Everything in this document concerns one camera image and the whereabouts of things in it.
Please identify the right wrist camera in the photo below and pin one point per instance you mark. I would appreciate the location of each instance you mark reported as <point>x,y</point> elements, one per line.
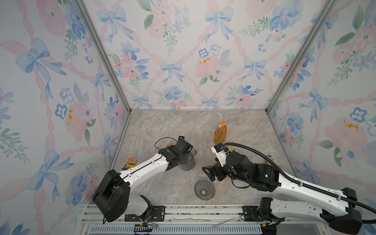
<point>221,153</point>

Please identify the small orange yellow toy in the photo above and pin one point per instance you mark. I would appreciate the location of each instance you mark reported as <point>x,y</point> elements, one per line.
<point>130,163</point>

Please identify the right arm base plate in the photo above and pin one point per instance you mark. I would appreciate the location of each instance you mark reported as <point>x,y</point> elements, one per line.
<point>251,214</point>

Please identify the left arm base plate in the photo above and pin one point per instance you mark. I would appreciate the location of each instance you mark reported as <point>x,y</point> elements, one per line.
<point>152,214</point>

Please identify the clear grey glass pitcher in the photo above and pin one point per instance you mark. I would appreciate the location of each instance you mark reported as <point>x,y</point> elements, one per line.
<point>188,162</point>

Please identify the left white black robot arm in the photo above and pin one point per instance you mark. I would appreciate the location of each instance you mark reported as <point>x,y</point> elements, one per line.
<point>113,195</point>

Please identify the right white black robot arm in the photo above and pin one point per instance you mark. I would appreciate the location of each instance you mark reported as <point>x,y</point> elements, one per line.
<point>336,208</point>

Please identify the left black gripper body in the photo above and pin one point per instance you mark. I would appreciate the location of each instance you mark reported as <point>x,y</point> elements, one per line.
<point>180,160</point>

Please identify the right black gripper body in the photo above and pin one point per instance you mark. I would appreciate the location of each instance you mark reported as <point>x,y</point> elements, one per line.
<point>223,173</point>

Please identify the orange coffee filter packet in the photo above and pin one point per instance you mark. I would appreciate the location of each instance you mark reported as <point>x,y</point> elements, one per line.
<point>220,133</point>

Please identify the clear grey glass dripper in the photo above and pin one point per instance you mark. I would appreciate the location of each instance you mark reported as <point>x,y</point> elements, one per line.
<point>204,189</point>

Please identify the small ice cream cone toy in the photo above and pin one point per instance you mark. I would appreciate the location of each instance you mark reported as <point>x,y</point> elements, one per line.
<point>269,160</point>

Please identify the aluminium frame rail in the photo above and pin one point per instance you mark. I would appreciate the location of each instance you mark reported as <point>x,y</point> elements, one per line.
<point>196,220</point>

